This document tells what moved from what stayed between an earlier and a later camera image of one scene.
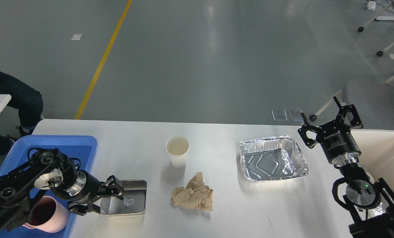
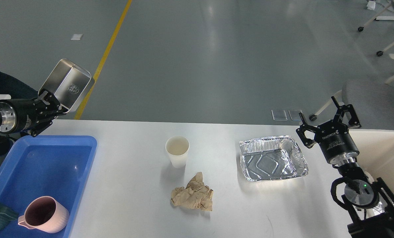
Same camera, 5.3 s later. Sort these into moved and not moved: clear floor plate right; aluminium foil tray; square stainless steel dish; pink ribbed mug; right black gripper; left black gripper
Moved: left black gripper; square stainless steel dish
Not moved: aluminium foil tray; pink ribbed mug; right black gripper; clear floor plate right
